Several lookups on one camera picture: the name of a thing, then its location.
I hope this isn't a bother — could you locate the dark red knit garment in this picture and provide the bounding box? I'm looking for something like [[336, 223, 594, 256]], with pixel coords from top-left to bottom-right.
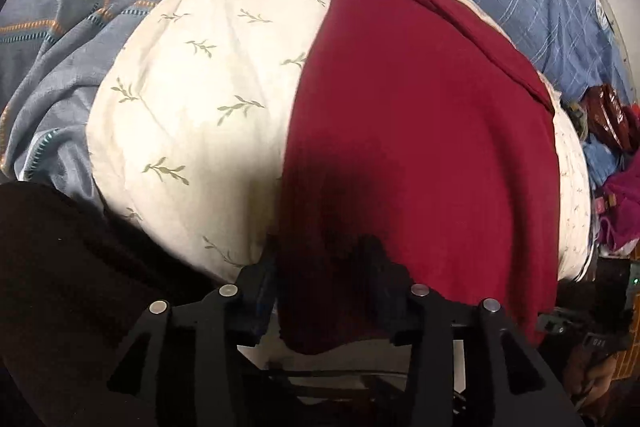
[[277, 0, 562, 356]]

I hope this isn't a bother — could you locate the light blue cloth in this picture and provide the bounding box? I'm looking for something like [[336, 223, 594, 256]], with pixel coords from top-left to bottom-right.
[[581, 139, 624, 194]]

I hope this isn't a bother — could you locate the shiny brown red packet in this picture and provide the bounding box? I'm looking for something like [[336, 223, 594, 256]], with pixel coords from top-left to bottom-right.
[[585, 84, 637, 152]]

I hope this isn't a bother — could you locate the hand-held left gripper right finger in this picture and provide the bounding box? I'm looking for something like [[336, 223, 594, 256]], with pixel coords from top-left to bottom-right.
[[347, 234, 587, 427]]

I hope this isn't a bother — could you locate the dark cloth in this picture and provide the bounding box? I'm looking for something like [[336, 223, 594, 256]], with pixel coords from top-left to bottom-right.
[[0, 182, 242, 427]]

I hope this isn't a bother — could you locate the grey plaid star quilt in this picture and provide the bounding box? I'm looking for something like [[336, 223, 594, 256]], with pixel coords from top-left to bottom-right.
[[0, 0, 266, 214]]

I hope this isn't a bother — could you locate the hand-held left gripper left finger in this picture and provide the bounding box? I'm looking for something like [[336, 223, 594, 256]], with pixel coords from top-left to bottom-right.
[[106, 254, 281, 427]]

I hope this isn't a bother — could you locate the magenta cloth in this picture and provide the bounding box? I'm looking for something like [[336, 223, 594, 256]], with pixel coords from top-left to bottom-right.
[[596, 157, 640, 254]]

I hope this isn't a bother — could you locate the cream leaf-print pillow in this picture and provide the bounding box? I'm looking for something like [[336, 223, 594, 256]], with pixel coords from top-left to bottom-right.
[[87, 0, 594, 289]]

